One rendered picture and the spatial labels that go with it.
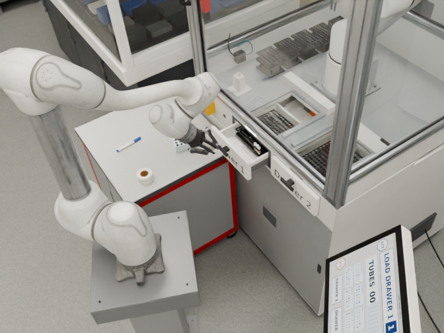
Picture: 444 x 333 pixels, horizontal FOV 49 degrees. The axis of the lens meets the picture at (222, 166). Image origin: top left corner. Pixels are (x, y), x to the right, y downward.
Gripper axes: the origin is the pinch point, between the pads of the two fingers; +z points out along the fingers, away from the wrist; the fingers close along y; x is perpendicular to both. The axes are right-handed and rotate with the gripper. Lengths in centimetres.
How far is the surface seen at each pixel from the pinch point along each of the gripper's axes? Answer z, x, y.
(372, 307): -19, -95, 4
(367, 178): 10, -55, 32
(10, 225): 22, 104, -131
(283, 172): 11.1, -25.7, 12.4
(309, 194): 10.2, -41.8, 13.0
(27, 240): 25, 86, -127
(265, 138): 5.9, -11.4, 17.9
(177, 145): 7.8, 26.3, -13.0
